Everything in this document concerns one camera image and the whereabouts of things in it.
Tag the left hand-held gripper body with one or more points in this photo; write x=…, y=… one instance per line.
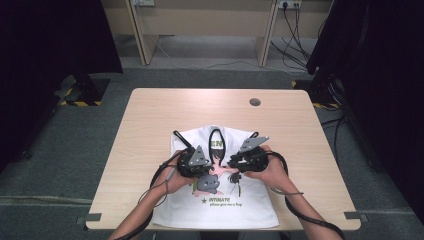
x=195, y=160

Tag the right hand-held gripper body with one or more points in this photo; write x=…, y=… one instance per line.
x=255, y=160

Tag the white printed tank top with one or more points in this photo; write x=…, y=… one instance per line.
x=233, y=206

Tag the person's right hand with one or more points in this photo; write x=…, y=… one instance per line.
x=276, y=176

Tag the person's left hand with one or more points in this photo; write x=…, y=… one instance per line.
x=173, y=180

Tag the grey round table grommet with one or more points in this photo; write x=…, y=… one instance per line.
x=255, y=102

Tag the yellow black hazard tape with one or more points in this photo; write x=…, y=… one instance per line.
x=80, y=103
x=325, y=105

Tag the black stand base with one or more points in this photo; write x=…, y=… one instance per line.
x=320, y=93
x=88, y=88

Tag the black curtain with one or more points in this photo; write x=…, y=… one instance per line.
x=40, y=66
x=383, y=83

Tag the grey table bracket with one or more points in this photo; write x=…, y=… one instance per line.
x=93, y=217
x=355, y=216

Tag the wall power socket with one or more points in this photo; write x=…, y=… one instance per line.
x=143, y=2
x=290, y=2

